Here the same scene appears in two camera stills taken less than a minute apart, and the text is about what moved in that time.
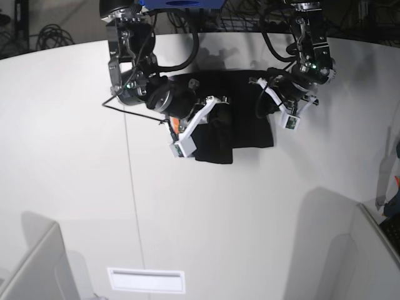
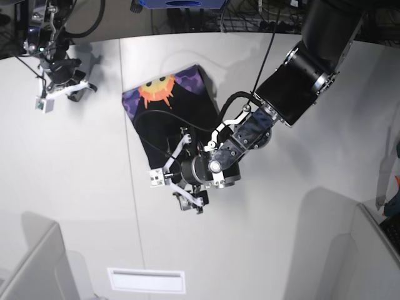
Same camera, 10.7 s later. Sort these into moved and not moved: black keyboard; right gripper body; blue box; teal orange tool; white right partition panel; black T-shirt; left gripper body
Moved: black T-shirt; left gripper body; right gripper body
Not moved: blue box; teal orange tool; black keyboard; white right partition panel
